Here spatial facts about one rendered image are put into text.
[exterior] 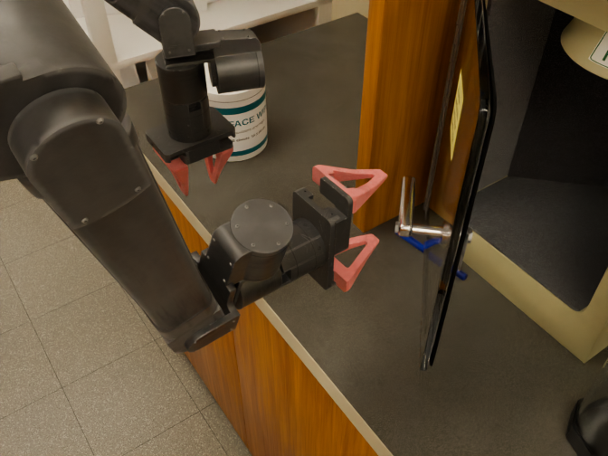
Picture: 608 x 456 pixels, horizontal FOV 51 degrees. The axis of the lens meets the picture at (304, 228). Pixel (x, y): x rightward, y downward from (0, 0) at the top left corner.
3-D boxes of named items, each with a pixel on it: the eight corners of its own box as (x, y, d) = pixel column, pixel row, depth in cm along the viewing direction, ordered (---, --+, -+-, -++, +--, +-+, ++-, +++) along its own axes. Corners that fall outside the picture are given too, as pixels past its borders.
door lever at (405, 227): (444, 192, 74) (448, 175, 72) (443, 250, 67) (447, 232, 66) (398, 186, 75) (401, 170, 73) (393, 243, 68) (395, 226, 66)
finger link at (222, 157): (238, 188, 89) (233, 134, 83) (193, 208, 86) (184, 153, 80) (215, 164, 93) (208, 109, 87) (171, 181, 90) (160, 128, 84)
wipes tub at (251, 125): (245, 115, 129) (241, 48, 118) (280, 147, 121) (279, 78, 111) (188, 137, 123) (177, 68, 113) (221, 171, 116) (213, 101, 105)
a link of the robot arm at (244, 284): (201, 278, 66) (230, 322, 64) (207, 246, 60) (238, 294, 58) (256, 251, 69) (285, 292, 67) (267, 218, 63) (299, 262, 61)
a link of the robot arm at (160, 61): (151, 42, 76) (156, 65, 72) (208, 34, 77) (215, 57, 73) (160, 91, 81) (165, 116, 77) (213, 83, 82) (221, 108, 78)
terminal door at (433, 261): (430, 213, 100) (479, -42, 72) (424, 377, 79) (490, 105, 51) (425, 213, 101) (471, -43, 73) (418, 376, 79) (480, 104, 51)
